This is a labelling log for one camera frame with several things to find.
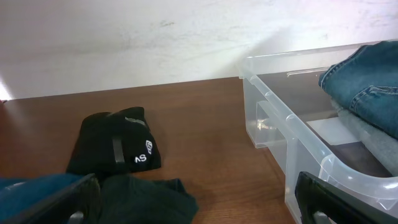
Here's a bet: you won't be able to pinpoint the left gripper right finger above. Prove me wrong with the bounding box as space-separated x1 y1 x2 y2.
295 172 397 224

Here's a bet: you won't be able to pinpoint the dark blue jeans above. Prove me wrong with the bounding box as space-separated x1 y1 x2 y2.
318 40 397 138

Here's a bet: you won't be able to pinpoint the white label inside bin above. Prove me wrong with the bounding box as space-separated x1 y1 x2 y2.
307 117 359 146

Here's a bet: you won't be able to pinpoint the dark green taped cloth bundle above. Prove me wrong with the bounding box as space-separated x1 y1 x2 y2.
98 175 198 224

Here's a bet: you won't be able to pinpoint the black folded shirt with logo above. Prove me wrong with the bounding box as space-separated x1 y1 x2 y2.
66 106 162 178

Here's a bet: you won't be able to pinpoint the clear plastic storage bin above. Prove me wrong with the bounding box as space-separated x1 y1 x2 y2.
239 44 397 223

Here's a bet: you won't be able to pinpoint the light blue jeans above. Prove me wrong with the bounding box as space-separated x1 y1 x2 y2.
331 99 397 177

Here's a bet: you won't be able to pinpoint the blue taped cloth bundle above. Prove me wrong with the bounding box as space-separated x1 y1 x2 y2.
1 174 83 221

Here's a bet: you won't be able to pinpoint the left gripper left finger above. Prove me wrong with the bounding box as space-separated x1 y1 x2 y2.
6 174 101 223

